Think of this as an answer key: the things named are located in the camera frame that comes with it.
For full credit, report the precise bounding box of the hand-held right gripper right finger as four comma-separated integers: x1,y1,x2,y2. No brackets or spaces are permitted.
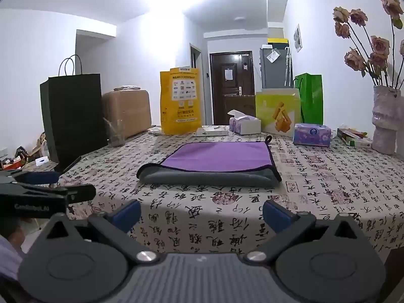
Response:
243,199,364,264

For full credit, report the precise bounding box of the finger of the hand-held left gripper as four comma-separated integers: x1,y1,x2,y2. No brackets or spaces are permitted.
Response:
0,170,60,185
65,184,97,204

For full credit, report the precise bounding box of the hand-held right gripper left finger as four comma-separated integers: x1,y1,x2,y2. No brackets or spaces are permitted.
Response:
42,199,162,264

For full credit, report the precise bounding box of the purple and grey towel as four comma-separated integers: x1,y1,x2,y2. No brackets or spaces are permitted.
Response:
136,135,283,187

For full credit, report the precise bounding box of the floor clutter pile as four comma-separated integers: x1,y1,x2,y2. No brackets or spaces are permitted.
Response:
0,131,51,171

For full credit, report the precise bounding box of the calligraphy printed tablecloth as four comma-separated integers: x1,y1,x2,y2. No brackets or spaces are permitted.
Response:
23,128,404,257

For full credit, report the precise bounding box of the person's purple clothing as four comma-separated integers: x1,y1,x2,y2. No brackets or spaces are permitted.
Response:
0,218,26,282

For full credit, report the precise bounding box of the clear glass cup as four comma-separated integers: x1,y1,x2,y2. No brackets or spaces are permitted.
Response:
104,117,127,147

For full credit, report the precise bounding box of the black paper bag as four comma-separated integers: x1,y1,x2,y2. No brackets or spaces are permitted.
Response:
39,54,108,171

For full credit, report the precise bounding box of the purple tissue pack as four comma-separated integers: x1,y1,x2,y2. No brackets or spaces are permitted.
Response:
293,123,332,147

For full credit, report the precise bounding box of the brown suitcase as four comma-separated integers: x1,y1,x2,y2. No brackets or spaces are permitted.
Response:
102,85,152,140

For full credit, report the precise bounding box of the white purple tissue box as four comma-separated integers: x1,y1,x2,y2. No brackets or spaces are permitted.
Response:
227,109,262,135

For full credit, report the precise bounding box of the yellow-green gift bag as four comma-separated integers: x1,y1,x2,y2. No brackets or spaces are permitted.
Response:
255,88,302,137

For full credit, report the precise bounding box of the flat white box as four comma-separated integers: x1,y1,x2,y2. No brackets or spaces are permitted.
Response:
194,125,229,137

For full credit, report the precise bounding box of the green and red small box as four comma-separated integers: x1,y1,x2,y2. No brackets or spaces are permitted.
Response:
336,128,373,147

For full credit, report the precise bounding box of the brown cardboard box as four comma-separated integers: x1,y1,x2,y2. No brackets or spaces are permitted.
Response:
223,94,257,118

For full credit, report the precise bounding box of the green paper bag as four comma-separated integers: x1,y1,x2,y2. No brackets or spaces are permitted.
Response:
294,73,324,126

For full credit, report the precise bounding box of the yellow plastic bag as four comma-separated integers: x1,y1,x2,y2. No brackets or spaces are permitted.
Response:
159,67,203,136

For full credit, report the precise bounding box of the dark brown door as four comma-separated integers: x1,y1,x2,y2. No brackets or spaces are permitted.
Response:
210,50,256,126

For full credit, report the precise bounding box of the pale ceramic vase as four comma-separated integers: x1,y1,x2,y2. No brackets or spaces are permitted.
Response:
371,85,402,156

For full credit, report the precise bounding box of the grey refrigerator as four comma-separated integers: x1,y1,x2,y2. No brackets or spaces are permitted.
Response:
259,47,293,89

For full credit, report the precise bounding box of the yellow and black box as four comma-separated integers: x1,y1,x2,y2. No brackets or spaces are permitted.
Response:
267,37,290,48

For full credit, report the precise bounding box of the dried rose bouquet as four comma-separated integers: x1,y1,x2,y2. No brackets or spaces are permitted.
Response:
333,0,404,89

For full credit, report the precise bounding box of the wall picture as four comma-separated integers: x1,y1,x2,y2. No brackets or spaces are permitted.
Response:
293,23,304,53

